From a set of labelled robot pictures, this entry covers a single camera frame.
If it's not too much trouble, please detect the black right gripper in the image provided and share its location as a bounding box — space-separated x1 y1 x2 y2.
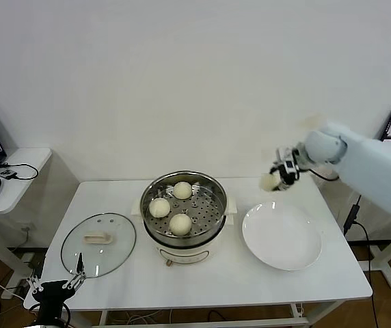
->
269 146 308 191

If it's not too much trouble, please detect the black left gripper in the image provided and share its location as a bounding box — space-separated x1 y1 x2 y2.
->
26 251 88 328

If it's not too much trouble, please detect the white steamed baozi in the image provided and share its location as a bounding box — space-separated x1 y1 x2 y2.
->
259 173 282 192
168 213 193 236
148 197 172 219
172 181 193 201

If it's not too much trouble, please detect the round glass pot lid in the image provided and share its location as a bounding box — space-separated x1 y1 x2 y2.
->
60 213 137 279

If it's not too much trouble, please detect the stainless steel steamer basket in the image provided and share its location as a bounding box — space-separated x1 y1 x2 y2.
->
132 169 239 246

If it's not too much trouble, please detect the white round plate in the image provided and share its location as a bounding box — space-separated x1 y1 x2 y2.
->
242 201 323 272

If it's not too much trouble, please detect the cream electric cooker pot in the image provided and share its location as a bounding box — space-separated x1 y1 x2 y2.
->
143 218 226 268

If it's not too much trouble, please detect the black power cable with brick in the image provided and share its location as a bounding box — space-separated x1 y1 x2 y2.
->
343 194 378 328

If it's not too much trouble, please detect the thin black adapter cable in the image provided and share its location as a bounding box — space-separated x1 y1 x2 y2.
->
0 163 40 181

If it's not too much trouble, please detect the white metal table frame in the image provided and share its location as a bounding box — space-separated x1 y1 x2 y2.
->
57 300 311 328

